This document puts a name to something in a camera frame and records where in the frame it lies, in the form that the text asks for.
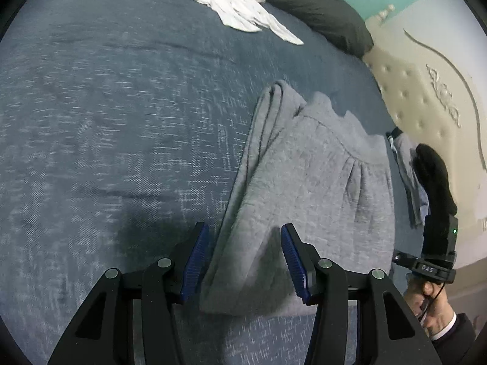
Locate dark grey bolster pillow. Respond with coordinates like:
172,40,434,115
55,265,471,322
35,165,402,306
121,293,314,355
243,0,375,57

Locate person's right hand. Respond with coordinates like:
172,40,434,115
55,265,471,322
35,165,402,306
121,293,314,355
402,272,457,338

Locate blue-grey bedspread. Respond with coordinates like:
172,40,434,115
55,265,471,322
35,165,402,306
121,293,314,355
0,0,432,365

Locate grey pants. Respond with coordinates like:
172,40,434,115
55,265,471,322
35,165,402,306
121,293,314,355
200,80,396,316

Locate beige tufted headboard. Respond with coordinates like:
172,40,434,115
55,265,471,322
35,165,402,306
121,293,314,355
361,5,487,274

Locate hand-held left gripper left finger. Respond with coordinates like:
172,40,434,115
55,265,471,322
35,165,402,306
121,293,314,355
47,221,211,365

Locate white garment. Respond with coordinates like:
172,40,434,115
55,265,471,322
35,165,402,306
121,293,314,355
189,0,304,45

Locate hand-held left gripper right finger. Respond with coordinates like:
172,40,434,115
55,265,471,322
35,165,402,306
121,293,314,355
280,223,442,365

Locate person's right forearm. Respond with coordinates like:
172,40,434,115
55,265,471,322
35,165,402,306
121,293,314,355
429,311,481,365

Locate black cable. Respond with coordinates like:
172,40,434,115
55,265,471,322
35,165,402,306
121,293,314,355
416,280,447,322

